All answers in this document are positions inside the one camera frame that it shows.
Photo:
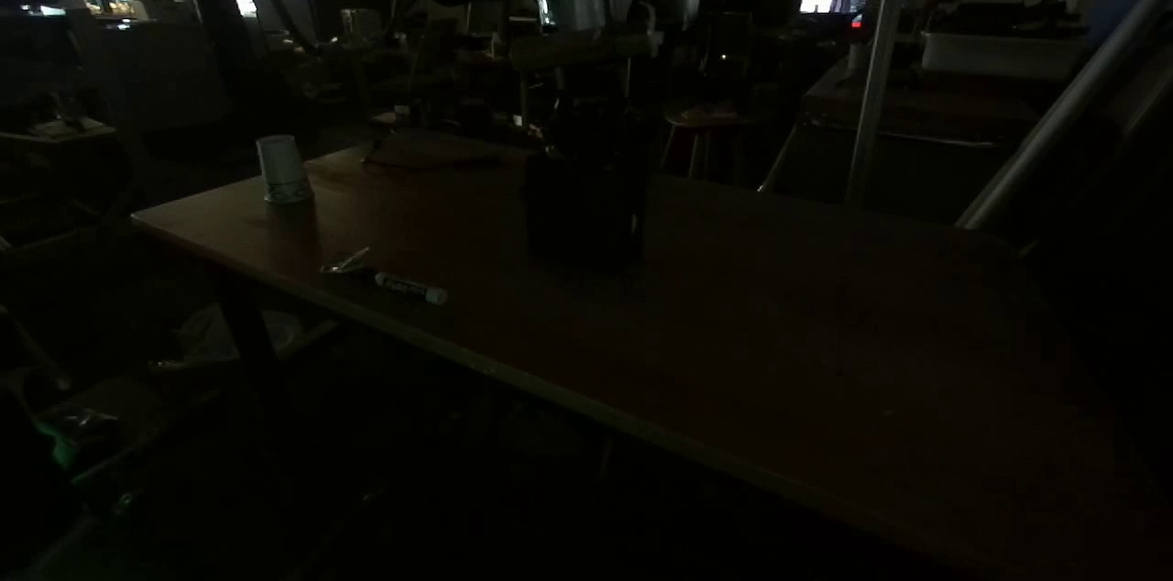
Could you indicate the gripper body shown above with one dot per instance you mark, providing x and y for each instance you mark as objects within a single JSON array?
[{"x": 592, "y": 104}]

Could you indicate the black container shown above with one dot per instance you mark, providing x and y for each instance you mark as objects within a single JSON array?
[{"x": 583, "y": 214}]

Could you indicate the wooden stool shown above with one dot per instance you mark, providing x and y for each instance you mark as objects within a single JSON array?
[{"x": 707, "y": 117}]

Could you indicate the metal pot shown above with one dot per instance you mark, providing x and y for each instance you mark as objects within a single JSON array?
[{"x": 676, "y": 4}]

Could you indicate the dark flat mat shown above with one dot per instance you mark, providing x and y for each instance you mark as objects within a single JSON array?
[{"x": 440, "y": 150}]

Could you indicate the white marker pen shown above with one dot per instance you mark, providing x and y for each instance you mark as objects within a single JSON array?
[{"x": 410, "y": 287}]

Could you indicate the white ladder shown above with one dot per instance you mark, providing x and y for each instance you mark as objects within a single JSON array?
[{"x": 882, "y": 40}]

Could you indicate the white paper cup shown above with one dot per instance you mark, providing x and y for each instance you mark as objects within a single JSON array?
[{"x": 279, "y": 169}]

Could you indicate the white plastic bin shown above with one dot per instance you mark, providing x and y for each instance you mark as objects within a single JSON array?
[{"x": 1003, "y": 54}]

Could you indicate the grey metal pole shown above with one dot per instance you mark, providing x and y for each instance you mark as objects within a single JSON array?
[{"x": 1054, "y": 114}]

